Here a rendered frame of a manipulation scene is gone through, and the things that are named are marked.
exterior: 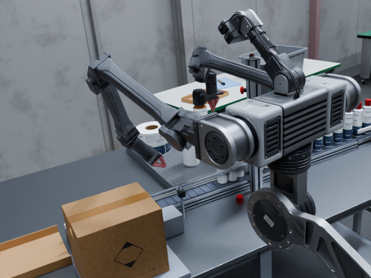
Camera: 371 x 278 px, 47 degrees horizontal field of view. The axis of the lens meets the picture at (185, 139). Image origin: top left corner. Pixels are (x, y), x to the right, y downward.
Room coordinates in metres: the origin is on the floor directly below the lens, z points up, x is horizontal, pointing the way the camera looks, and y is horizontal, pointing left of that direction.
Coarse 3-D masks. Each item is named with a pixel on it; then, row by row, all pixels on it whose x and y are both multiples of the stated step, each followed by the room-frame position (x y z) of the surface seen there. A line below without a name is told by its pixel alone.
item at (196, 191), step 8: (336, 144) 2.17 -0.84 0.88; (344, 144) 2.16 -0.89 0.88; (312, 152) 2.09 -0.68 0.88; (320, 152) 2.08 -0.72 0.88; (208, 184) 1.85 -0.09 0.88; (216, 184) 1.84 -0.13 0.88; (224, 184) 1.83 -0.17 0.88; (192, 192) 1.78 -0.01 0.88; (200, 192) 1.78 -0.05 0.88; (208, 192) 1.77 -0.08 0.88; (160, 200) 1.74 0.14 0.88; (168, 200) 1.73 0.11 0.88; (176, 200) 1.72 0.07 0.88; (184, 200) 1.72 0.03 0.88
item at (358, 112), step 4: (360, 104) 2.24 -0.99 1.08; (356, 108) 2.24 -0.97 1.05; (360, 108) 2.24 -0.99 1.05; (356, 112) 2.23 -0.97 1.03; (360, 112) 2.23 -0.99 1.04; (356, 116) 2.23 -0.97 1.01; (360, 116) 2.23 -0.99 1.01; (356, 120) 2.23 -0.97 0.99; (360, 120) 2.23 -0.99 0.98; (356, 124) 2.23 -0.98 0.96; (360, 124) 2.23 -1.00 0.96; (352, 128) 2.25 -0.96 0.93; (356, 128) 2.23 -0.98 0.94; (360, 128) 2.23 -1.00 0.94; (352, 132) 2.25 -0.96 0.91; (356, 132) 2.23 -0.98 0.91; (352, 136) 2.25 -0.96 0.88; (356, 136) 2.23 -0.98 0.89; (360, 136) 2.23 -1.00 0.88
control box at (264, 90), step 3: (258, 57) 1.89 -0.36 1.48; (261, 60) 1.83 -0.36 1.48; (261, 63) 1.77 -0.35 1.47; (264, 63) 1.77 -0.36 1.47; (261, 66) 1.76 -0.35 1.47; (261, 69) 1.76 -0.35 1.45; (261, 87) 1.76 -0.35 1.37; (264, 87) 1.76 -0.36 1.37; (246, 90) 1.78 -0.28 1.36; (261, 90) 1.76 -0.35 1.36; (264, 90) 1.76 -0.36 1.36; (267, 90) 1.76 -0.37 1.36; (246, 93) 1.88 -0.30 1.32; (261, 93) 1.76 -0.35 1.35; (264, 93) 1.76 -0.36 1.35
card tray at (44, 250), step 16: (16, 240) 1.55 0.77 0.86; (32, 240) 1.57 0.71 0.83; (48, 240) 1.56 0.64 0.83; (0, 256) 1.48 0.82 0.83; (16, 256) 1.47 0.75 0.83; (32, 256) 1.46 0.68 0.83; (48, 256) 1.45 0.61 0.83; (64, 256) 1.44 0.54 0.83; (0, 272) 1.38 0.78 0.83; (16, 272) 1.37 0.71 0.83; (32, 272) 1.33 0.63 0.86; (48, 272) 1.35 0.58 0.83
